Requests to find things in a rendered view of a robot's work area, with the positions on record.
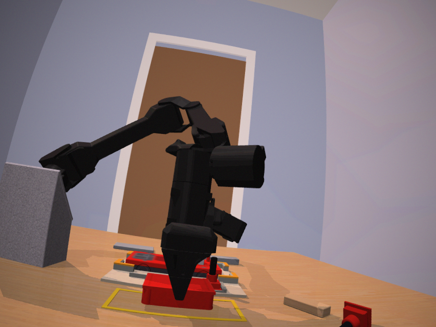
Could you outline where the yellow rectangular frame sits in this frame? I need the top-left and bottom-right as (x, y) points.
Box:
(101, 288), (247, 322)

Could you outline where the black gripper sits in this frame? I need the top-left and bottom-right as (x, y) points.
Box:
(160, 181), (218, 301)

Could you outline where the beige rectangular block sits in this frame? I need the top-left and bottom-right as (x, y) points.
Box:
(283, 294), (331, 318)

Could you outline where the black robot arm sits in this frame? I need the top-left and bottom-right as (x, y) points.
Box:
(39, 96), (266, 244)

